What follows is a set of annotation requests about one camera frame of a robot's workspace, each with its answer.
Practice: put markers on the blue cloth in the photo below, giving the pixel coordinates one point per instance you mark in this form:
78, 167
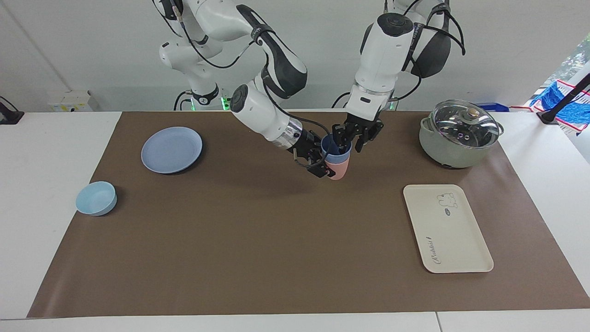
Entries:
553, 99

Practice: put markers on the pale green cooking pot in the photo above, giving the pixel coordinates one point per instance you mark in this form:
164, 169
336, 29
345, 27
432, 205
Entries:
442, 152

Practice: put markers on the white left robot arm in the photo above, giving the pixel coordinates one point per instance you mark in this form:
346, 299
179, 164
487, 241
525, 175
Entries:
385, 50

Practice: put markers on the white box yellow label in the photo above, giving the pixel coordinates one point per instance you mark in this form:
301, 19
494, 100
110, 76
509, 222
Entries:
71, 101

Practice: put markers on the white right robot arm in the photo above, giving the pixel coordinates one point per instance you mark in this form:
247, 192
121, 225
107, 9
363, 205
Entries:
258, 115

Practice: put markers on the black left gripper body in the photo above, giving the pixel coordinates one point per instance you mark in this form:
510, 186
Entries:
363, 124

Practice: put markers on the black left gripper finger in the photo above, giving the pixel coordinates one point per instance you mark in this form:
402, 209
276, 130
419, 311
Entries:
341, 136
371, 131

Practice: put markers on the blue plastic box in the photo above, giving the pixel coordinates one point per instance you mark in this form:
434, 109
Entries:
495, 107

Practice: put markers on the brown table mat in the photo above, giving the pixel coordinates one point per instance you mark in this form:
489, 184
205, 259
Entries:
295, 230

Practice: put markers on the black clamp mount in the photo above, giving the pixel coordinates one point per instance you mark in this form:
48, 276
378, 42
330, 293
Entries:
9, 117

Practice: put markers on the black stand pole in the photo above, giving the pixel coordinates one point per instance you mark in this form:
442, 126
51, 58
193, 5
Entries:
548, 117

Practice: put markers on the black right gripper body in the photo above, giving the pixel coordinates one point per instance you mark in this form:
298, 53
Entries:
309, 145

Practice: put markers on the light blue bowl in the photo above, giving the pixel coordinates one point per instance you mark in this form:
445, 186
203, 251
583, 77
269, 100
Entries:
96, 199

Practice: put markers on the cream rabbit print tray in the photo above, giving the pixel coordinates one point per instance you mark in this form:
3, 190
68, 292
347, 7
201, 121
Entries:
449, 235

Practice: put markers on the blue plastic cup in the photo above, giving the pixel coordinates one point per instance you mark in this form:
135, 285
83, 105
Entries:
339, 157

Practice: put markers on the blue round plate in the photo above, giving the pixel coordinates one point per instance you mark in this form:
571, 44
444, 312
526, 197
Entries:
171, 150

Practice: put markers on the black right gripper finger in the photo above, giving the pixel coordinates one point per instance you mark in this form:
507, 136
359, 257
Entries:
321, 169
318, 138

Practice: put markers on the pink plastic cup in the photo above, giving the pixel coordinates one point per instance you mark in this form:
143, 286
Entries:
340, 170

